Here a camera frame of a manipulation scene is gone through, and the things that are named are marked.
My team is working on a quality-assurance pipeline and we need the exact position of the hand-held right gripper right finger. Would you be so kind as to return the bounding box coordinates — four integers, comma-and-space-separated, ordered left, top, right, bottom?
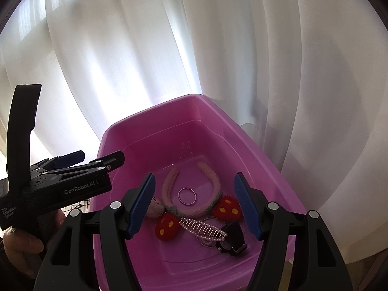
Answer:
234, 172, 354, 291

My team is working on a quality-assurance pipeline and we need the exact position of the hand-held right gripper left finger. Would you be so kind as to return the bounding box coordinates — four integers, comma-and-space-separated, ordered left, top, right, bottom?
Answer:
33, 173, 156, 291

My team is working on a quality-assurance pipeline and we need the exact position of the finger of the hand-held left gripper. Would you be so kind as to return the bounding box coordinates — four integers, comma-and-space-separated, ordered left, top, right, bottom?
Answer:
30, 151, 125, 190
30, 151, 85, 172

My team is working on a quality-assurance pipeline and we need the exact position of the beige plush face hair clip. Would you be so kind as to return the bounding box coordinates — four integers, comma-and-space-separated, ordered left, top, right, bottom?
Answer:
145, 196, 166, 219

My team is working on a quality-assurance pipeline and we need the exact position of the black wrist watch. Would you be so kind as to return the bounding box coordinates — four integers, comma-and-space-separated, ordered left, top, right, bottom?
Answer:
217, 221, 247, 257

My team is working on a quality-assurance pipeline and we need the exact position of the pink fuzzy mushroom headband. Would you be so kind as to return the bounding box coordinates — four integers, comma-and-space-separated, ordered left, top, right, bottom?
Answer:
156, 161, 243, 241

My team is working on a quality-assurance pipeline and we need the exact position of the small metal ring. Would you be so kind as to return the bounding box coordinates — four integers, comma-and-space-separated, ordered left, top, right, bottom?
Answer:
178, 188, 197, 206

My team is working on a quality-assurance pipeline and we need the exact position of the pearl hair claw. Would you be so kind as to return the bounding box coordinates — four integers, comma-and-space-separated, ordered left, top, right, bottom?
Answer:
179, 217, 228, 240

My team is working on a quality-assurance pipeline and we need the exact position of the large silver bangle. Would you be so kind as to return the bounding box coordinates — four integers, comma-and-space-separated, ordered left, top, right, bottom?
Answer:
195, 217, 225, 249

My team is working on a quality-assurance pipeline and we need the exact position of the pink plastic basin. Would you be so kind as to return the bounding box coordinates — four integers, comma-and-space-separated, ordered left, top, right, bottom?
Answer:
88, 94, 307, 291

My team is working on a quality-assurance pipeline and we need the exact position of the person's left hand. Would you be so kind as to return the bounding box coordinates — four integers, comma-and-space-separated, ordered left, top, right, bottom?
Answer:
0, 209, 65, 279

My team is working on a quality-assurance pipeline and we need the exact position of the white curtain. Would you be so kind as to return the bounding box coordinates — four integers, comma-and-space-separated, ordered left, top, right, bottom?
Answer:
0, 0, 388, 267

